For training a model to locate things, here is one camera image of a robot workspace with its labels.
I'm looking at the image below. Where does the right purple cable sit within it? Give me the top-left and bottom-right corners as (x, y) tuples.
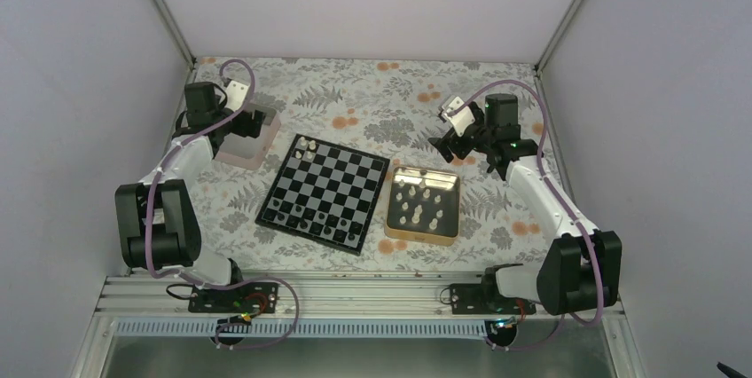
(446, 78), (607, 353)

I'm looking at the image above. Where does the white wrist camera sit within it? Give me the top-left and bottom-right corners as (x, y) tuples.
(439, 96), (475, 137)
(224, 80), (249, 112)

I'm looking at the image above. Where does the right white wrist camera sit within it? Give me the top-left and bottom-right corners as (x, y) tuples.
(439, 96), (475, 137)

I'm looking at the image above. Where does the black white chess board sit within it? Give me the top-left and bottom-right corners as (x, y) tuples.
(255, 134), (389, 256)

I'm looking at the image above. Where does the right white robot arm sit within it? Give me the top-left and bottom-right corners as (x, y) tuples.
(430, 94), (623, 316)

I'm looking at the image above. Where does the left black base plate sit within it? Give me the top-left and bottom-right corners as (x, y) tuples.
(188, 281), (279, 316)

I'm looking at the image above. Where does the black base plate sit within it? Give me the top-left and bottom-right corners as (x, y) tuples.
(188, 281), (279, 316)
(448, 283), (537, 315)

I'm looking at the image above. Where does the purple cable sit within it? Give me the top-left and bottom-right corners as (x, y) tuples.
(446, 78), (607, 353)
(144, 59), (301, 351)

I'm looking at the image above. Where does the aluminium mounting rail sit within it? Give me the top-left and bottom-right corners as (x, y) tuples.
(93, 272), (625, 320)

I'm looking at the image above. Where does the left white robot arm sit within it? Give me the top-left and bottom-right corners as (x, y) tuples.
(114, 80), (266, 311)

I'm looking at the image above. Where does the pink metal tin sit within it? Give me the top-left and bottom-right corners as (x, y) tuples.
(215, 104), (281, 170)

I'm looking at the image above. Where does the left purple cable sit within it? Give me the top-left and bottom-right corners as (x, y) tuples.
(144, 59), (301, 351)

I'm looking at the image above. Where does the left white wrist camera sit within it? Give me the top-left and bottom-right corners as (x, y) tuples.
(224, 80), (249, 112)

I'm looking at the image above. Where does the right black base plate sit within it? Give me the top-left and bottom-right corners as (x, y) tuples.
(448, 283), (537, 315)

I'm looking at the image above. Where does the yellow metal tin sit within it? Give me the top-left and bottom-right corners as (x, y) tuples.
(384, 166), (461, 247)

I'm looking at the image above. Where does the floral table mat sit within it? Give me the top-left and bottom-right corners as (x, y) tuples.
(190, 57), (551, 272)

